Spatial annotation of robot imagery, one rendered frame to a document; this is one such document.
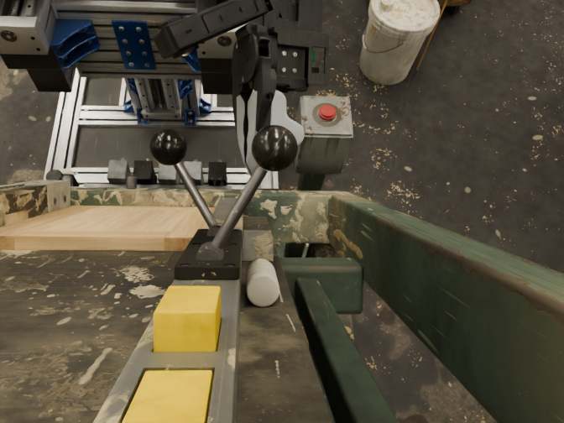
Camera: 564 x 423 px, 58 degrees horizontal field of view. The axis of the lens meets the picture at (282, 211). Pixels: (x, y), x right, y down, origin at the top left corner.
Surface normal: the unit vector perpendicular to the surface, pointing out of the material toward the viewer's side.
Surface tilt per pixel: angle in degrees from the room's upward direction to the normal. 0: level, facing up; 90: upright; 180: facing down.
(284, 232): 33
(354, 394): 57
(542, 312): 90
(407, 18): 0
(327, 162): 90
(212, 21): 39
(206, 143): 0
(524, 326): 90
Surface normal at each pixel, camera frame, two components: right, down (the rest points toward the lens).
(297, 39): 0.40, 0.11
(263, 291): 0.07, 0.11
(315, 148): 0.02, 0.90
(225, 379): 0.02, -0.99
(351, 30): 0.07, -0.44
